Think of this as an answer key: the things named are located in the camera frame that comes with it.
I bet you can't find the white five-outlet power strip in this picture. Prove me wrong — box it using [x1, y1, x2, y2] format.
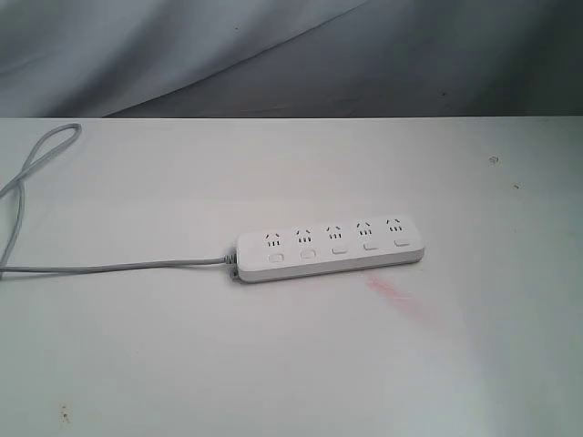
[235, 214, 425, 283]

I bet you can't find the grey backdrop cloth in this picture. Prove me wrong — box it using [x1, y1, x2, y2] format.
[1, 1, 582, 117]

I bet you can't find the grey power cord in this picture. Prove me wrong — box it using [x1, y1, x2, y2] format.
[0, 123, 237, 279]

